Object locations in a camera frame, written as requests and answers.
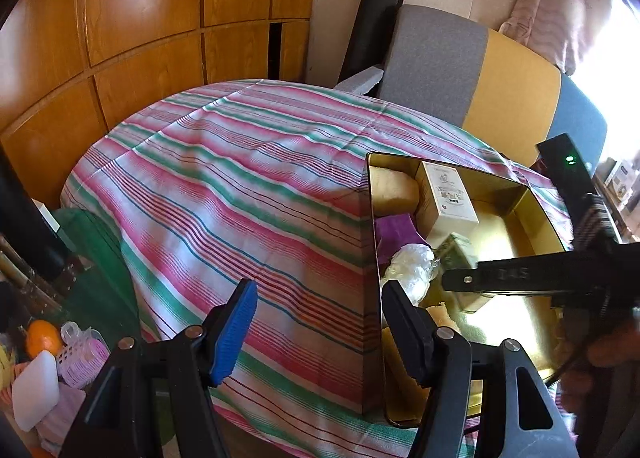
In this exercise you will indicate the gold tin box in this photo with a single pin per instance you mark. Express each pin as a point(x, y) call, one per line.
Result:
point(510, 223)

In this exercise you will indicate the black rolled mat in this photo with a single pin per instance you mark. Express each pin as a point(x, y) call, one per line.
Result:
point(372, 22)

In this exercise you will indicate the orange fruit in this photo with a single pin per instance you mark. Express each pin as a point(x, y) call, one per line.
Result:
point(43, 338)

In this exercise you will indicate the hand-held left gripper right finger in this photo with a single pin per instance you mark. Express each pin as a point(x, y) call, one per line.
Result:
point(407, 333)

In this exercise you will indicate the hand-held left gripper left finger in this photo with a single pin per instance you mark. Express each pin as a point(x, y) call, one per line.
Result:
point(232, 333)

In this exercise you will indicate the wooden wardrobe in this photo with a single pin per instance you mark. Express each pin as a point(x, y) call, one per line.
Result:
point(150, 12)

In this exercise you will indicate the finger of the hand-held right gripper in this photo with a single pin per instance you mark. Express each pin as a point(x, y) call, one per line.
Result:
point(515, 275)

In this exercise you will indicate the pink hair roller pack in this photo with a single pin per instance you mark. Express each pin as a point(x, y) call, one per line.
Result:
point(82, 353)

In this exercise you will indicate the pink cloth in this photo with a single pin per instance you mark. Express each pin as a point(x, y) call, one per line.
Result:
point(62, 415)

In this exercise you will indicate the grey yellow blue chair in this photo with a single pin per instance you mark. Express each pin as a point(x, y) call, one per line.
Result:
point(450, 67)

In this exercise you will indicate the white carton box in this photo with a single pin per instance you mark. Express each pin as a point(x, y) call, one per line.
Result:
point(447, 203)

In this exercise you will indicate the white soap block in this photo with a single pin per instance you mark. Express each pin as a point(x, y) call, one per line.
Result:
point(35, 390)

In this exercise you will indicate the striped tablecloth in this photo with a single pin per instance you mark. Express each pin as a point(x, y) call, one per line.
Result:
point(225, 188)

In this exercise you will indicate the green printed packet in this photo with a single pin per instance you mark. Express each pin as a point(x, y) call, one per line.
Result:
point(457, 250)

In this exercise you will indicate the person's right hand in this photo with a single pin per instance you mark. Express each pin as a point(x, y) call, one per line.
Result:
point(607, 355)

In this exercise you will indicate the white product box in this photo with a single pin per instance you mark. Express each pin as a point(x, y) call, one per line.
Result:
point(620, 180)

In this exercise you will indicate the purple packet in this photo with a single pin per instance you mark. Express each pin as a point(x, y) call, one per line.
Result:
point(395, 233)

